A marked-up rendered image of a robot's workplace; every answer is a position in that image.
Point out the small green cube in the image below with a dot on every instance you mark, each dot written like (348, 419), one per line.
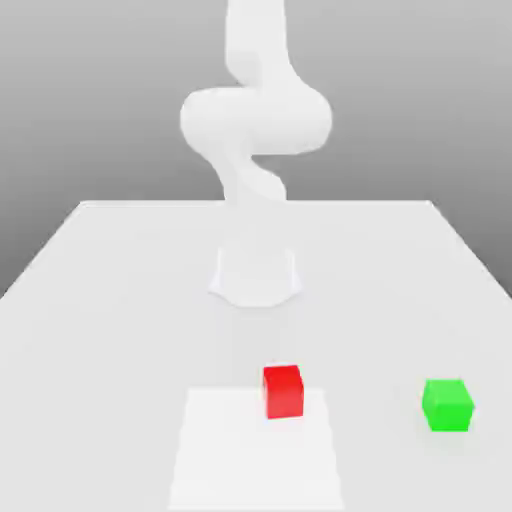
(448, 406)

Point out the small red cube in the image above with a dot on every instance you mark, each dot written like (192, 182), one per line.
(283, 394)

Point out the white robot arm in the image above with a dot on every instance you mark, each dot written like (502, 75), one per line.
(256, 120)

